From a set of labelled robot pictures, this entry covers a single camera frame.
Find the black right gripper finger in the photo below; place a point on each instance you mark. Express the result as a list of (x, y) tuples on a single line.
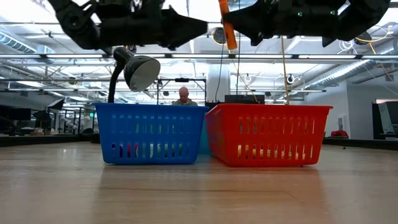
[(245, 21)]

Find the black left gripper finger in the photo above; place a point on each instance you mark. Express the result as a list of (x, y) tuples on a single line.
[(183, 29)]

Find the orange highlighter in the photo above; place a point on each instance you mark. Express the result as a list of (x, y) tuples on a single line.
[(228, 31)]

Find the red plastic basket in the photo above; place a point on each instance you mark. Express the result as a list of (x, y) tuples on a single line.
[(280, 110)]

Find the yellow highlighter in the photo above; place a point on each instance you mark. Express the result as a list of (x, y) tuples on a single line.
[(239, 152)]

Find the blue plastic basket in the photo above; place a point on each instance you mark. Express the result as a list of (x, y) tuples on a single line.
[(102, 155)]

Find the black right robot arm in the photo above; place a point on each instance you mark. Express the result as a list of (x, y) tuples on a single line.
[(363, 18)]

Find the black desk lamp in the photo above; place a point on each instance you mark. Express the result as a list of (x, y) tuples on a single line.
[(140, 71)]

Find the person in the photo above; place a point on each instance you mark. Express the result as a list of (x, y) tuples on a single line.
[(184, 93)]

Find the black perforated box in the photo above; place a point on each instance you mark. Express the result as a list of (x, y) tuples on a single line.
[(244, 99)]

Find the black tilted background monitor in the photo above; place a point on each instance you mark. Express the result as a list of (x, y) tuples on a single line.
[(56, 104)]

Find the teal plastic basket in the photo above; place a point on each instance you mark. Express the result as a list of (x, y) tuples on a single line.
[(205, 140)]

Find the red background object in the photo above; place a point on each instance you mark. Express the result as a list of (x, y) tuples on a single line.
[(339, 134)]

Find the dark upright screen panel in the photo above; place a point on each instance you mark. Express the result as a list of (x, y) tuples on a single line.
[(377, 121)]

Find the dark office monitor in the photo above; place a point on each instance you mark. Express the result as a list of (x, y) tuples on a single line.
[(18, 114)]

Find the silver ventilation duct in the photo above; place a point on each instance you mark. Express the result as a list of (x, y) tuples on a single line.
[(342, 73)]

